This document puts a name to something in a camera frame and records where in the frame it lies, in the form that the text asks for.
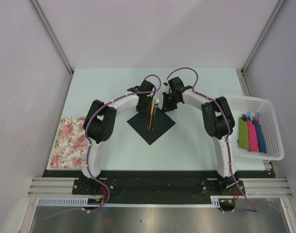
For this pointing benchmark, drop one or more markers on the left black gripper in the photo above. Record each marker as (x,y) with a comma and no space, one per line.
(147,109)

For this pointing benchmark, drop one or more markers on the blue napkin roll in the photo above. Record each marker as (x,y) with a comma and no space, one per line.
(259,133)

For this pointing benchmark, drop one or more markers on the black paper napkin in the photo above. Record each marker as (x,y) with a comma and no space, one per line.
(162,123)

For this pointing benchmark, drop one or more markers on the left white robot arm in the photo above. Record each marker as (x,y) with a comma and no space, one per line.
(100,121)

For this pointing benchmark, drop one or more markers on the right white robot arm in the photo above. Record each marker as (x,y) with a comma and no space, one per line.
(218,123)

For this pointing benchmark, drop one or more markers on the aluminium rail frame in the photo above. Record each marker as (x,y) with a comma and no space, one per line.
(254,187)

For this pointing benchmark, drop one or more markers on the gold knife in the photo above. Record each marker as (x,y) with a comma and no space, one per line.
(150,114)

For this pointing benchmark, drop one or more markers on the white cable duct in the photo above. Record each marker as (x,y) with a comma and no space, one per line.
(90,202)

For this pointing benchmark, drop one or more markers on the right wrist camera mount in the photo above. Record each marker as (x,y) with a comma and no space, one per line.
(168,86)

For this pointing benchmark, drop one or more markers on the pink napkin roll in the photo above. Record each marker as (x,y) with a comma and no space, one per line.
(252,136)

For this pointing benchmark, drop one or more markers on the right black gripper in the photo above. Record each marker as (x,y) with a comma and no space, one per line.
(167,107)

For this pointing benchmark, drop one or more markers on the iridescent rainbow fork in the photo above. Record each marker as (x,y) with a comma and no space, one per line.
(156,106)

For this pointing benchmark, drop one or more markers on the floral cloth mat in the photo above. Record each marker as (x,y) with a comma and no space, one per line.
(70,144)

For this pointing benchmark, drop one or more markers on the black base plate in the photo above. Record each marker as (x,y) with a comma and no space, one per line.
(157,187)

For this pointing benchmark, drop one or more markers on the white plastic basket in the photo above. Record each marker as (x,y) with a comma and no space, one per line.
(264,109)

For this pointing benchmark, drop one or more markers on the green napkin roll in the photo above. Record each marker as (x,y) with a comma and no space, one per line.
(243,134)

